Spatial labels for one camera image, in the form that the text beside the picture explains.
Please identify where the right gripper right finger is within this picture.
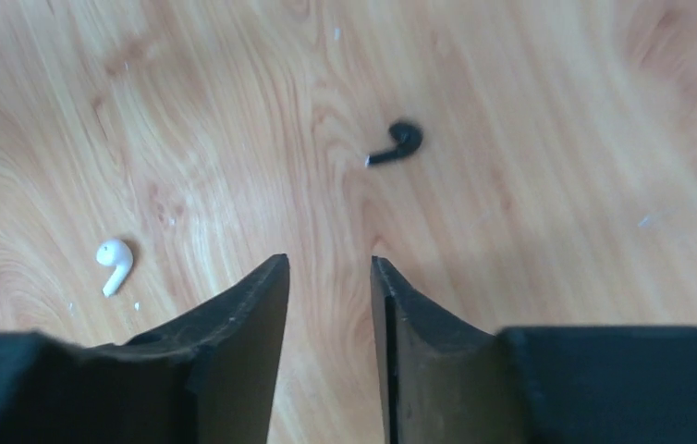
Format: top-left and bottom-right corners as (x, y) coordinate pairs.
(371, 256), (697, 443)

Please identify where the black earbud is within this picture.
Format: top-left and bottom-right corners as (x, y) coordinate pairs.
(365, 120), (423, 167)

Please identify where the white earbud far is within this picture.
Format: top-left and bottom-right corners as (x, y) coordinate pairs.
(95, 239), (134, 298)

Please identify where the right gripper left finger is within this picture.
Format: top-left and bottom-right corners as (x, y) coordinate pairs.
(0, 254), (290, 443)

